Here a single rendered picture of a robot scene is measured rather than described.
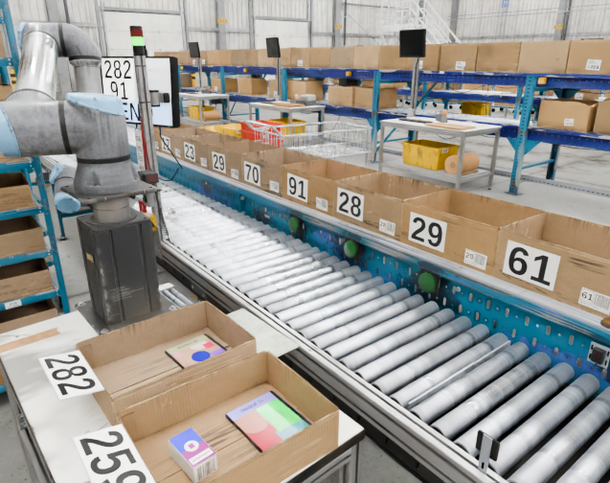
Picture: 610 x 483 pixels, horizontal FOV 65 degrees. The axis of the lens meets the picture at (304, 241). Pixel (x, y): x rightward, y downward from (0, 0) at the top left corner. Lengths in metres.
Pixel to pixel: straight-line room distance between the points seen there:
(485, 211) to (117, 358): 1.38
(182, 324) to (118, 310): 0.23
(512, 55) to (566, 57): 0.65
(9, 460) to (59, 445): 1.22
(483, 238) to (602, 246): 0.38
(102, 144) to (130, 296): 0.48
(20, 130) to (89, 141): 0.17
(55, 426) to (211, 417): 0.36
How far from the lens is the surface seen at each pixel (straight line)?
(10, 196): 2.36
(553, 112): 6.24
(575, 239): 1.82
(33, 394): 1.44
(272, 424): 1.16
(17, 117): 1.51
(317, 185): 2.16
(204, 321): 1.53
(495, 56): 6.89
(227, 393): 1.24
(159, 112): 2.31
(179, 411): 1.20
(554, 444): 1.26
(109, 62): 2.56
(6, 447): 2.54
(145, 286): 1.62
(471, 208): 1.99
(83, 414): 1.32
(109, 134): 1.48
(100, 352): 1.43
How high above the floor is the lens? 1.54
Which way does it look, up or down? 21 degrees down
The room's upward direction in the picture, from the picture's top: straight up
